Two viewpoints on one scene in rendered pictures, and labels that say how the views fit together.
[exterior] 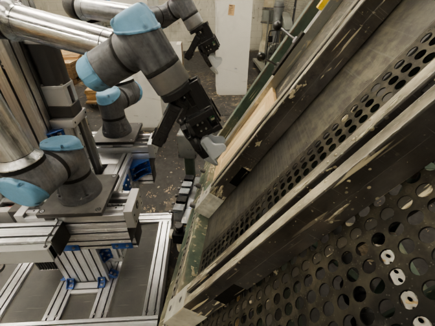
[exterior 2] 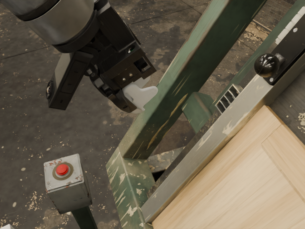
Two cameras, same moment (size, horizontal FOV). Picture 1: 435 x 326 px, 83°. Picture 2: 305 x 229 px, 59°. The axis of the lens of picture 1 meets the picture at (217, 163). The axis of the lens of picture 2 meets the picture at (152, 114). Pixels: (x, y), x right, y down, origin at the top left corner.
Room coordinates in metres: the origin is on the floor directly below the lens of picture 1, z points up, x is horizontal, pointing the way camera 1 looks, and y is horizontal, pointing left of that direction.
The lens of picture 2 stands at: (0.88, 0.13, 1.70)
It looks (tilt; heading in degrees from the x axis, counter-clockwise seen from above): 47 degrees down; 334
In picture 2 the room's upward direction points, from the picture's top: straight up
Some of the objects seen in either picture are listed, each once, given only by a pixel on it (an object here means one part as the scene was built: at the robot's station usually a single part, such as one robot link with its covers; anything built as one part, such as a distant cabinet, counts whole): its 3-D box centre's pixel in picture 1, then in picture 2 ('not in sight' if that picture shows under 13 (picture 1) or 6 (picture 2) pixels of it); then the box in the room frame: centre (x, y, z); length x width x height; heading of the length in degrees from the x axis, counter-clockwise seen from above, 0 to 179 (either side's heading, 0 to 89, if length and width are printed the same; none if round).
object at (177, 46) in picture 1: (170, 59); not in sight; (6.09, 1.09, 0.36); 0.58 x 0.45 x 0.72; 93
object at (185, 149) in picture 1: (188, 143); (69, 184); (1.42, 0.19, 0.84); 0.12 x 0.12 x 0.18; 83
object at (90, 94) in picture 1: (105, 94); not in sight; (4.34, 2.01, 0.15); 0.61 x 0.52 x 0.31; 3
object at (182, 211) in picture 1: (184, 207); not in sight; (0.98, 0.18, 0.69); 0.50 x 0.14 x 0.24; 173
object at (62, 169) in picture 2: not in sight; (62, 170); (1.42, 0.19, 0.93); 0.04 x 0.04 x 0.02
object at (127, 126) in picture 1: (115, 123); not in sight; (1.21, 0.54, 1.09); 0.15 x 0.15 x 0.10
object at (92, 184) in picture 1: (76, 182); not in sight; (0.71, 0.52, 1.09); 0.15 x 0.15 x 0.10
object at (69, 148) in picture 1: (64, 156); not in sight; (0.70, 0.52, 1.20); 0.13 x 0.12 x 0.14; 169
